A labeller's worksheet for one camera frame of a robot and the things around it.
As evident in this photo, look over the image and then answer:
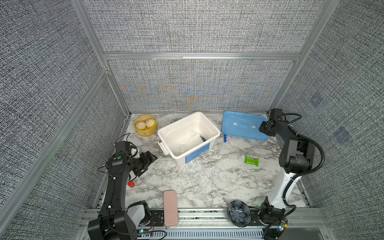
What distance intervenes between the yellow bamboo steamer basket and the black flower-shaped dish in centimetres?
67

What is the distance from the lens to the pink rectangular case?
0.73 m

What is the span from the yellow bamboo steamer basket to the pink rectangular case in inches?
16.6

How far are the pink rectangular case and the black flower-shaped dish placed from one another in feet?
0.86

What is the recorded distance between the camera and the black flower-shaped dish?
720 mm
